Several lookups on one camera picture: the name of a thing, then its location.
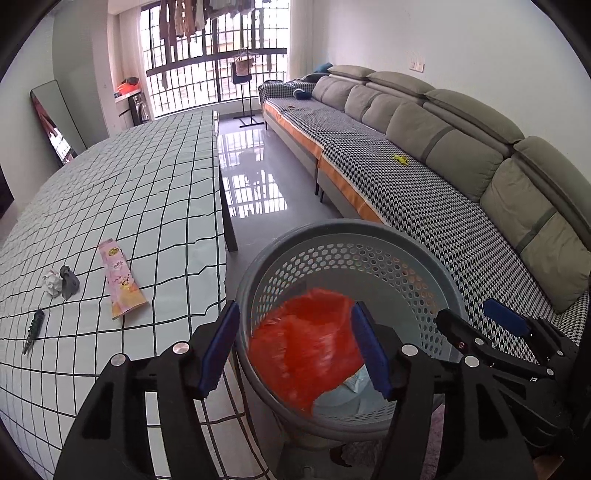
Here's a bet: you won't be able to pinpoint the small green black tool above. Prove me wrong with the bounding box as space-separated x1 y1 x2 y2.
22 309 45 355

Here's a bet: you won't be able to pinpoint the light blue wipes packet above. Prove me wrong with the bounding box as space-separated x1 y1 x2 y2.
314 366 370 408

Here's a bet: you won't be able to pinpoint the pink snack stick wrapper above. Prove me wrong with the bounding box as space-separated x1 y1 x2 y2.
98 239 148 320

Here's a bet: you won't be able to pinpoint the small dark grey scrap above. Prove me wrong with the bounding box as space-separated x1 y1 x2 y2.
59 265 80 300

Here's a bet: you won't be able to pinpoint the white paper ball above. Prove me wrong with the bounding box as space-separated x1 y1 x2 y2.
42 269 63 298

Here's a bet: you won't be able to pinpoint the red plastic bag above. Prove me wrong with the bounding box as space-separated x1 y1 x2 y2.
247 288 363 415

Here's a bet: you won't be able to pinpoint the grey perforated trash basket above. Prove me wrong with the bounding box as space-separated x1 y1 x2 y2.
236 219 465 441

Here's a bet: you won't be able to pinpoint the houndstooth sofa cover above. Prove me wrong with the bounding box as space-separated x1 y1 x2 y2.
259 81 590 360

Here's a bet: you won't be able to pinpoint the grey sectional sofa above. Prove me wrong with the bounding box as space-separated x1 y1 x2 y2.
310 64 591 315

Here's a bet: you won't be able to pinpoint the grid-patterned tablecloth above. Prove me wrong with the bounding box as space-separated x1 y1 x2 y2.
1 110 273 479

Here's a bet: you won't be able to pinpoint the small yellow toy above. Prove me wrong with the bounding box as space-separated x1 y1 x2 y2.
393 154 410 166

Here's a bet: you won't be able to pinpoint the leaning floor mirror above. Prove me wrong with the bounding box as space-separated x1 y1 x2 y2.
30 80 87 166

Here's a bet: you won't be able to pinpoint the blue cushion on sofa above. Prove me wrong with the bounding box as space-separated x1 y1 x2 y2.
301 62 332 83

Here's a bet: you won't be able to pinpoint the orange item on shelf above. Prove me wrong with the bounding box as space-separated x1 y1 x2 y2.
115 76 140 97

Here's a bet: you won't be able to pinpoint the black clothes stand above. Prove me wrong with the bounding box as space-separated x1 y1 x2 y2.
230 49 263 128

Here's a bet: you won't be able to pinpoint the hanging laundry clothes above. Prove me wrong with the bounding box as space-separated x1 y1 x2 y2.
159 0 256 42

